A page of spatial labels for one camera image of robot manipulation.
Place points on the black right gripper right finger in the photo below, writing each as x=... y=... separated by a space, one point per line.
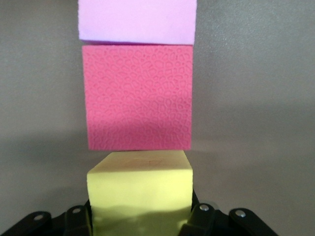
x=209 y=221

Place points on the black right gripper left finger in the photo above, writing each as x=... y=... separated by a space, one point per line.
x=73 y=223

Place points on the yellow foam cube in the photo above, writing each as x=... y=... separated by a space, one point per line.
x=137 y=191

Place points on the red foam cube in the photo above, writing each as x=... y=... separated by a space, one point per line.
x=137 y=98

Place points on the pink foam cube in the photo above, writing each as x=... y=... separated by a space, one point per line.
x=137 y=22

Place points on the brown table cover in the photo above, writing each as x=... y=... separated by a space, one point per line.
x=246 y=98

